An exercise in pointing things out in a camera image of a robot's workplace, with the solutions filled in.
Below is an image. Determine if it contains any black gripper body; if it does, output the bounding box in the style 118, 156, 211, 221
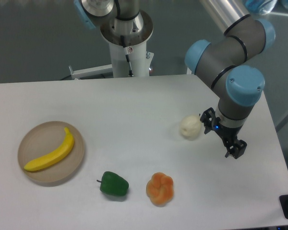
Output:
211, 107, 242, 147

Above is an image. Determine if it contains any orange knotted bread roll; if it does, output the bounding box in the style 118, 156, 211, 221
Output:
146, 172, 174, 207

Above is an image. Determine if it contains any green toy bell pepper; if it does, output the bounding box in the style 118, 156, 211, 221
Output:
97, 171, 129, 197

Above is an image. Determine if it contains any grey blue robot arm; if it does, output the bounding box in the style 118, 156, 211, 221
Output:
74, 0, 276, 158

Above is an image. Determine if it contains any white toy pear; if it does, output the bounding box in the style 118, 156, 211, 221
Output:
179, 114, 202, 140

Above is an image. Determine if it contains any blue plastic bag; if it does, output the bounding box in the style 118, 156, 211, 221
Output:
243, 0, 277, 15

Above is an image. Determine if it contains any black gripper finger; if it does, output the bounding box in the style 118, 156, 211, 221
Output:
200, 107, 216, 134
225, 139, 247, 159

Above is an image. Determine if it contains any yellow toy banana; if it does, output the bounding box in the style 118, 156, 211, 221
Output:
24, 127, 74, 172

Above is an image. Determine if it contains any beige round plate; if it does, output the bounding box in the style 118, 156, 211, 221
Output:
18, 121, 85, 186

